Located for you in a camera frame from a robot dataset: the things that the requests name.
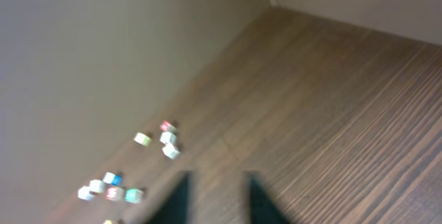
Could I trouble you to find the yellow edged wooden block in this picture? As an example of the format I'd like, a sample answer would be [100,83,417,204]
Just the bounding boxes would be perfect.
[88,179,106,194]

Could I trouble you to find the plain wooden block far left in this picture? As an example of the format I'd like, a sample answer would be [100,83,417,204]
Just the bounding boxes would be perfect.
[77,185,95,201]

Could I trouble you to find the red letter block right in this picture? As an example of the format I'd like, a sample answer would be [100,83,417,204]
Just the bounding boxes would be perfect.
[160,120,177,133]

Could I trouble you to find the white picture block right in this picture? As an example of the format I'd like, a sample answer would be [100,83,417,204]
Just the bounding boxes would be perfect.
[162,143,180,160]

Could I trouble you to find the plain wooden block top right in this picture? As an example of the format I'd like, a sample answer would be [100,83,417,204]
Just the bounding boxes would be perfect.
[133,132,151,147]

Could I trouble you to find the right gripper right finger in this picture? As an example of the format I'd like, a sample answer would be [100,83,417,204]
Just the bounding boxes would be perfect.
[247,174,290,224]

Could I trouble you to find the white block red side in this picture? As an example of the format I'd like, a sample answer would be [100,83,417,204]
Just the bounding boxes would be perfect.
[160,131,177,145]

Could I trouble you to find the plain wooden block blue side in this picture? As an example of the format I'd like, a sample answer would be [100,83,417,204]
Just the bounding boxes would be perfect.
[102,172,122,186]

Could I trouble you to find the red U block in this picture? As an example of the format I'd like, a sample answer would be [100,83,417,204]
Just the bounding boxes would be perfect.
[106,186,125,201]

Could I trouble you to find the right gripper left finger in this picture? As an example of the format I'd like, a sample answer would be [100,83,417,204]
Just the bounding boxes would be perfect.
[144,171,192,224]

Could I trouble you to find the green Z block centre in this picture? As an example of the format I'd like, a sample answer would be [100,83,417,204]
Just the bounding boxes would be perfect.
[125,188,144,204]

